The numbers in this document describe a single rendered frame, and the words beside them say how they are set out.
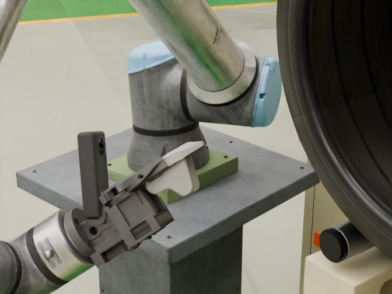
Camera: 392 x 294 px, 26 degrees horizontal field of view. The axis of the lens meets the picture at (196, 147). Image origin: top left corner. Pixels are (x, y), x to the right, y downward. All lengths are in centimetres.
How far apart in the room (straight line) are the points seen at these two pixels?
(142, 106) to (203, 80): 23
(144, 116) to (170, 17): 43
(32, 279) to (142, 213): 18
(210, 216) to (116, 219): 68
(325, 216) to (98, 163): 110
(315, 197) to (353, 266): 105
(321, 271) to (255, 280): 156
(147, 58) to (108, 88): 243
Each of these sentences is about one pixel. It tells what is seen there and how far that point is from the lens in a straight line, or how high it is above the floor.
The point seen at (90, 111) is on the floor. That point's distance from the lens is 396.
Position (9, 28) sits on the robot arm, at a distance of 130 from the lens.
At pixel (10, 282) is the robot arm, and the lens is 113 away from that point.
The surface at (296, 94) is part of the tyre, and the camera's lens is 104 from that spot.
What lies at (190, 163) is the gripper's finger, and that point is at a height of 97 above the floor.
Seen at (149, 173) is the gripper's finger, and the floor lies 98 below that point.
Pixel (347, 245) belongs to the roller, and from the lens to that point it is 108.
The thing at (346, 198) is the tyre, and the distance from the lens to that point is 102.
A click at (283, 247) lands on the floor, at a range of 284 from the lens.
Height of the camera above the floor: 145
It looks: 24 degrees down
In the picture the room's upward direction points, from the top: straight up
